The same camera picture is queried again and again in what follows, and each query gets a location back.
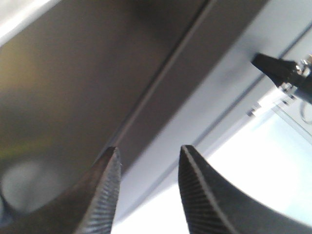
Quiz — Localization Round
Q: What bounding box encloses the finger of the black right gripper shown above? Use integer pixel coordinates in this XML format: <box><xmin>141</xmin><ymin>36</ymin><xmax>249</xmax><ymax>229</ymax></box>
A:
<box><xmin>251</xmin><ymin>53</ymin><xmax>299</xmax><ymax>87</ymax></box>

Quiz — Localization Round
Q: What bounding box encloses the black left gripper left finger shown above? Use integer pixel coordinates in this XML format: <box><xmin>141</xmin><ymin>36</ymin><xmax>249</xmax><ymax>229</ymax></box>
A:
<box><xmin>0</xmin><ymin>147</ymin><xmax>121</xmax><ymax>234</ymax></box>

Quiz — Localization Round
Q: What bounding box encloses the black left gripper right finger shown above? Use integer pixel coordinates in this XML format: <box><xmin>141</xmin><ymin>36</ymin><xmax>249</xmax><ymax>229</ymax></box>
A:
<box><xmin>178</xmin><ymin>145</ymin><xmax>312</xmax><ymax>234</ymax></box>

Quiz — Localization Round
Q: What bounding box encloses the fridge door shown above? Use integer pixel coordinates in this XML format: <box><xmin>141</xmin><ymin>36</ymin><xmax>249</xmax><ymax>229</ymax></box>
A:
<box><xmin>0</xmin><ymin>0</ymin><xmax>205</xmax><ymax>215</ymax></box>

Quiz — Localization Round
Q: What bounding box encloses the dark grey fridge body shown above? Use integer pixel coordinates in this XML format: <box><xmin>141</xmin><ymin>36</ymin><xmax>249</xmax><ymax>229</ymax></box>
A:
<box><xmin>115</xmin><ymin>0</ymin><xmax>312</xmax><ymax>222</ymax></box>

